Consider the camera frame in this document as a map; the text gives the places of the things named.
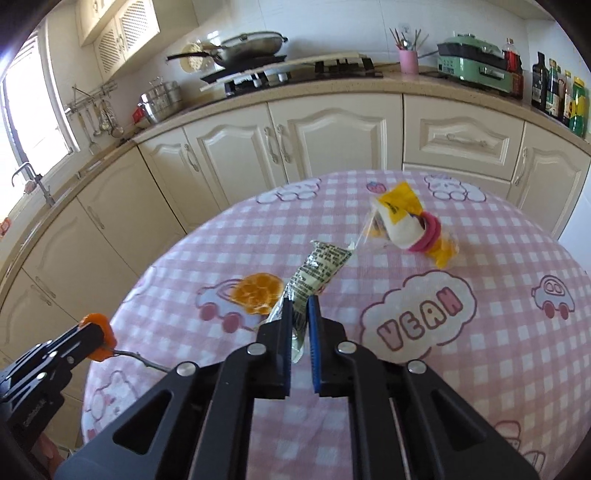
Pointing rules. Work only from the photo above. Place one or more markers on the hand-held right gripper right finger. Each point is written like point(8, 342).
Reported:
point(315, 350)

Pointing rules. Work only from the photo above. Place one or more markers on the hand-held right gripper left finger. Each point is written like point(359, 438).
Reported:
point(287, 374)

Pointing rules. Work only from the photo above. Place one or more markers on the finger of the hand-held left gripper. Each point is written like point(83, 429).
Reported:
point(90, 336)
point(69, 364)

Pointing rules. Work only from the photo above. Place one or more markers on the green white snack wrapper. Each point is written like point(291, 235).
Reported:
point(318, 267)

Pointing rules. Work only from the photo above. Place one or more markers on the orange slice candy packet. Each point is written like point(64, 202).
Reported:
point(256, 290)

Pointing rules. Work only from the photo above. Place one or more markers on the clear plastic wrapper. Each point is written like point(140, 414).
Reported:
point(369, 230)

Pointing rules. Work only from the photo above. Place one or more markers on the metal faucet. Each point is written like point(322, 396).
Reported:
point(44, 187)

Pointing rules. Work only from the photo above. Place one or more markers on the pink rings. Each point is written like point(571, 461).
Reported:
point(431, 235)

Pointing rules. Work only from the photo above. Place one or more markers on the yellow snack wrapper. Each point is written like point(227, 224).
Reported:
point(399, 196)

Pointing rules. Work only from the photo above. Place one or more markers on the pink checked tablecloth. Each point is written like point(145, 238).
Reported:
point(485, 240)

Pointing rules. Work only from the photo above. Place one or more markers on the cream base kitchen cabinets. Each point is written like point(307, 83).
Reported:
point(323, 134)

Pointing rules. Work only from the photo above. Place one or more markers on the red container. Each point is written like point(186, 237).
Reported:
point(137, 114)

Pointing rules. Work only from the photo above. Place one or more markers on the kitchen window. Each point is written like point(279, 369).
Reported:
point(37, 106)

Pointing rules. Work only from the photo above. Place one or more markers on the steel steamer pot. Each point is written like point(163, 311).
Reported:
point(161, 101)

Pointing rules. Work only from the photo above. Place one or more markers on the black gas stove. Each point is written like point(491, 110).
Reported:
point(286, 74)

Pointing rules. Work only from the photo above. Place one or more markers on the beige kitchen countertop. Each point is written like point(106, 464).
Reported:
point(415, 82)

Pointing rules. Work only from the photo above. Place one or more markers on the round cream plate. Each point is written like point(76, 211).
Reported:
point(194, 57)

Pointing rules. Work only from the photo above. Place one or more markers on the pink utensil holder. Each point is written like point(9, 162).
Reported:
point(408, 60)

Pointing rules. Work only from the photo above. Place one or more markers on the wok with lid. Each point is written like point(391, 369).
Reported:
point(249, 46)

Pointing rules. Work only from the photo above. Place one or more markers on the green electric grill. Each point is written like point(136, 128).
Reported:
point(475, 64)

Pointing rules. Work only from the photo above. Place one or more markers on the dark sauce bottle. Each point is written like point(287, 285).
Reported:
point(553, 90)
point(539, 83)

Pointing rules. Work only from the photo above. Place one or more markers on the green bottle yellow label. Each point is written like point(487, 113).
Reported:
point(579, 108)

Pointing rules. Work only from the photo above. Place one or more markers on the utensil rail with hanging utensils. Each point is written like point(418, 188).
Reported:
point(104, 113)

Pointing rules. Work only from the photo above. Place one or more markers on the cream lattice wall cabinet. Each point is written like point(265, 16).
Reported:
point(124, 32)

